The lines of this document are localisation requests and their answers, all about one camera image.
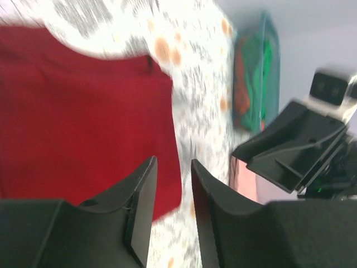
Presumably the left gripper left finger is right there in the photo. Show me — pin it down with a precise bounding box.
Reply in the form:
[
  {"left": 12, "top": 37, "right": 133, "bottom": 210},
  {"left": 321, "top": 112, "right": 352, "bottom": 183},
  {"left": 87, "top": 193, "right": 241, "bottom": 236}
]
[{"left": 1, "top": 157, "right": 157, "bottom": 267}]

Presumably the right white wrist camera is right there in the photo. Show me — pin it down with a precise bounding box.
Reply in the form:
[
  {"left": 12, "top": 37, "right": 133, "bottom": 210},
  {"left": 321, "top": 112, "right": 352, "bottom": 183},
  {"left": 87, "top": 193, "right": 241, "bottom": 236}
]
[{"left": 303, "top": 68, "right": 356, "bottom": 124}]

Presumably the orange cloth item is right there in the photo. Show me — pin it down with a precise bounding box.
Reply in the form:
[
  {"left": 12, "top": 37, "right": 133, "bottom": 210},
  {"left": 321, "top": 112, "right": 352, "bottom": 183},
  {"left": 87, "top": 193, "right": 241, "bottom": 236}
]
[{"left": 233, "top": 37, "right": 250, "bottom": 121}]

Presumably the teal plastic bin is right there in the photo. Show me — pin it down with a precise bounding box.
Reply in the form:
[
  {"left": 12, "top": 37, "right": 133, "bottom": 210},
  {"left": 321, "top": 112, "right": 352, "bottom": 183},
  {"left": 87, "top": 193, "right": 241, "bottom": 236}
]
[{"left": 232, "top": 12, "right": 281, "bottom": 133}]

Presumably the folded pink t shirt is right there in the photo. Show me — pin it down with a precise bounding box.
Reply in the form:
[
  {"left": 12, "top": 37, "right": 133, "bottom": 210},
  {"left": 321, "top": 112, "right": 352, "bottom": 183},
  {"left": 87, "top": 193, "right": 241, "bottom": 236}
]
[{"left": 229, "top": 156, "right": 257, "bottom": 202}]

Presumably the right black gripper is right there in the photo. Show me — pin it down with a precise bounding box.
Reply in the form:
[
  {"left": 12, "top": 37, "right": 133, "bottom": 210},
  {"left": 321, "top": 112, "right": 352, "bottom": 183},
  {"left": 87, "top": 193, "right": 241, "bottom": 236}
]
[{"left": 233, "top": 101, "right": 356, "bottom": 200}]

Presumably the red t shirt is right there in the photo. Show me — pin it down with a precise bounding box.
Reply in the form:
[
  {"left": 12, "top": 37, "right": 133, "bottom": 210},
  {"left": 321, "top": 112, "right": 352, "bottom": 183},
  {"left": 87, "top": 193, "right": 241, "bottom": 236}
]
[{"left": 1, "top": 26, "right": 182, "bottom": 219}]

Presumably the green t shirt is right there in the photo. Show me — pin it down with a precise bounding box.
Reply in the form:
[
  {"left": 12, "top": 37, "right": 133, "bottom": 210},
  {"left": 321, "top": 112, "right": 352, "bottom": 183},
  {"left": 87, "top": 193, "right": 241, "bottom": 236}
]
[{"left": 242, "top": 36, "right": 273, "bottom": 130}]

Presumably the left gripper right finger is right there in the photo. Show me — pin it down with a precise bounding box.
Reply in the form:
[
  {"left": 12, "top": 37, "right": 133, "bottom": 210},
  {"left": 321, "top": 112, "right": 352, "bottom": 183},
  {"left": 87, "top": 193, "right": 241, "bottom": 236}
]
[{"left": 191, "top": 160, "right": 356, "bottom": 267}]

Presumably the floral table mat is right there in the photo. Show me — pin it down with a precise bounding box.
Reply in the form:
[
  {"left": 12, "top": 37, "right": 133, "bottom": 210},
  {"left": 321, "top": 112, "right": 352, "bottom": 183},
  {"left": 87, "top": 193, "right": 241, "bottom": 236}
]
[{"left": 1, "top": 1, "right": 235, "bottom": 267}]

